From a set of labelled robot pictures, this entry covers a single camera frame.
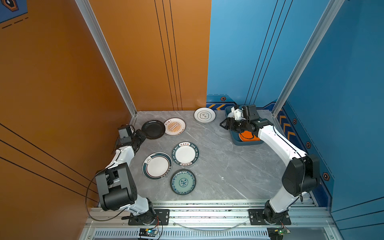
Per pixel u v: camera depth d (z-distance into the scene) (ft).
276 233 2.31
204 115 3.89
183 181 2.78
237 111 2.59
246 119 2.23
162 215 2.44
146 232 2.33
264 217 2.33
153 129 3.06
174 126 3.64
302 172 1.50
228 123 2.52
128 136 2.28
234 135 3.56
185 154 3.14
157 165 3.04
